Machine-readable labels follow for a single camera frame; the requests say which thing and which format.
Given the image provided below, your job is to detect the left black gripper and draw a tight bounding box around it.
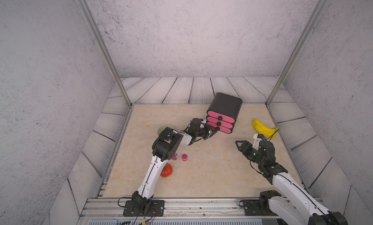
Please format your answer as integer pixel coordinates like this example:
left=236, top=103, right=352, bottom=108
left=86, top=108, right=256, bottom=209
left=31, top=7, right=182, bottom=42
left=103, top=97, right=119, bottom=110
left=194, top=124, right=218, bottom=140

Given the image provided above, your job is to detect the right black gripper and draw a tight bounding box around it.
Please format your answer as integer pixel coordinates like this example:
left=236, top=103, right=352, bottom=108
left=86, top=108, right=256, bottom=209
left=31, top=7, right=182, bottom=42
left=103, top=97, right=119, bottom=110
left=235, top=140, right=265, bottom=167

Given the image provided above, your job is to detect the pink bottom drawer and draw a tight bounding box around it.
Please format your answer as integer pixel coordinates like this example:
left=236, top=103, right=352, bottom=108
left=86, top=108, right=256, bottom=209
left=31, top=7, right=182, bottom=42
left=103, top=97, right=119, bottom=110
left=207, top=122, right=234, bottom=134

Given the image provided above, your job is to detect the pink drawer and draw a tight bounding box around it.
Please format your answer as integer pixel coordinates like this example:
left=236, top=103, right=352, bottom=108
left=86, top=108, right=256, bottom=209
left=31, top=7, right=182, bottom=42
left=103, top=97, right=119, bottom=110
left=207, top=116, right=234, bottom=129
left=207, top=110, right=236, bottom=124
left=207, top=122, right=234, bottom=134

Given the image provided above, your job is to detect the pink top drawer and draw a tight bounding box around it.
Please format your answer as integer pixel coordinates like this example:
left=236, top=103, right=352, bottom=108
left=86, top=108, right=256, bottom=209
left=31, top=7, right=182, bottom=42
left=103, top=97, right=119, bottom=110
left=207, top=110, right=236, bottom=124

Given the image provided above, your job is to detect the black drawer cabinet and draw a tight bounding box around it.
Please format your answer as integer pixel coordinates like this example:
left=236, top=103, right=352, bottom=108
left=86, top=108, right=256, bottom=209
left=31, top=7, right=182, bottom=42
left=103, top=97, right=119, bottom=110
left=207, top=92, right=242, bottom=126

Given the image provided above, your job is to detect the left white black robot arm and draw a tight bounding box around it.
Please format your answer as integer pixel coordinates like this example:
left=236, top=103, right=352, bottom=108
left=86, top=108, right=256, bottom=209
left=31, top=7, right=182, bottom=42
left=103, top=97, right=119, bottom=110
left=131, top=118, right=220, bottom=213

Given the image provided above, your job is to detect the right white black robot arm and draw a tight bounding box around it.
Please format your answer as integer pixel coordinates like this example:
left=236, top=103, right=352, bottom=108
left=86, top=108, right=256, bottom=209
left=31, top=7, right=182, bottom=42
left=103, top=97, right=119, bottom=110
left=235, top=140, right=348, bottom=225

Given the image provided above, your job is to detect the pink middle drawer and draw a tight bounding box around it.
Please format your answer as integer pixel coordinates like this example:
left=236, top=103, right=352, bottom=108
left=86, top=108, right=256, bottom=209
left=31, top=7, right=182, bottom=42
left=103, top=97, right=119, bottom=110
left=207, top=116, right=234, bottom=129

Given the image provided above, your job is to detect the yellow banana bunch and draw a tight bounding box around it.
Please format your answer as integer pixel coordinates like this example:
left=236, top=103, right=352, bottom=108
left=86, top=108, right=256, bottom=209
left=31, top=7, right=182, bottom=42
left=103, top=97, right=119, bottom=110
left=252, top=119, right=280, bottom=138

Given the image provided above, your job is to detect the light green bowl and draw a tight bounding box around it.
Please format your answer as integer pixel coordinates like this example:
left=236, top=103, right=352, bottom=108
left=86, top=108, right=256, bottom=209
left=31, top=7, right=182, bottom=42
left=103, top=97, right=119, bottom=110
left=157, top=125, right=173, bottom=136

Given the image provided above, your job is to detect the red tomato toy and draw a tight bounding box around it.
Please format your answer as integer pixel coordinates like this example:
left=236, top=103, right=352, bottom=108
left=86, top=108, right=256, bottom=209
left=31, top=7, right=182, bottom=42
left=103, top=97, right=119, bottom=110
left=161, top=163, right=173, bottom=178

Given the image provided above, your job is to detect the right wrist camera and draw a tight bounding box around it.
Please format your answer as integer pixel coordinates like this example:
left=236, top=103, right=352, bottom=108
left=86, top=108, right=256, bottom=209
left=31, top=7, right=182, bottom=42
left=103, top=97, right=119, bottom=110
left=253, top=134, right=267, bottom=150

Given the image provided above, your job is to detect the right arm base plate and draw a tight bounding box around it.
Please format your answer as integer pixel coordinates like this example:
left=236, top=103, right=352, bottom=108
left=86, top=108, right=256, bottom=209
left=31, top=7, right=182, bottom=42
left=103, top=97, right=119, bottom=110
left=239, top=198, right=278, bottom=216

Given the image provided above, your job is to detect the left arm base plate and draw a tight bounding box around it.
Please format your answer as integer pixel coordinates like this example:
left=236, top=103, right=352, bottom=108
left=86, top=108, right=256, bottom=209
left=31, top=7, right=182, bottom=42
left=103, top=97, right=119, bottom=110
left=123, top=200, right=165, bottom=217

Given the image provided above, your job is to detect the front aluminium rail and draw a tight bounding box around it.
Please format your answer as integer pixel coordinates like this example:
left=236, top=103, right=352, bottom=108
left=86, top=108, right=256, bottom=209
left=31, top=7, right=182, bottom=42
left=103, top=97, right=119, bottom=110
left=77, top=198, right=287, bottom=225

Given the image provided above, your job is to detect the right metal frame post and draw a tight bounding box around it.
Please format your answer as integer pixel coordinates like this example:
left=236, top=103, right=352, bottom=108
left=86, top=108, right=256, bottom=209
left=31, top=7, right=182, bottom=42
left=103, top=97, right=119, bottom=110
left=265, top=0, right=329, bottom=108

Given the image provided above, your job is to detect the metal frame post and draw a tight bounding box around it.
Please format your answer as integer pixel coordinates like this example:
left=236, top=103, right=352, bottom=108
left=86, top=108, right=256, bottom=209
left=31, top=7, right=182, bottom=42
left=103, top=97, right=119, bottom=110
left=76, top=0, right=132, bottom=107
left=265, top=0, right=329, bottom=108

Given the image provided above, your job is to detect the left metal frame post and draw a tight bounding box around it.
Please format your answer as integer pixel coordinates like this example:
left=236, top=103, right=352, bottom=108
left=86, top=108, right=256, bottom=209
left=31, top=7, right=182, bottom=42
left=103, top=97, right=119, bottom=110
left=76, top=0, right=132, bottom=107

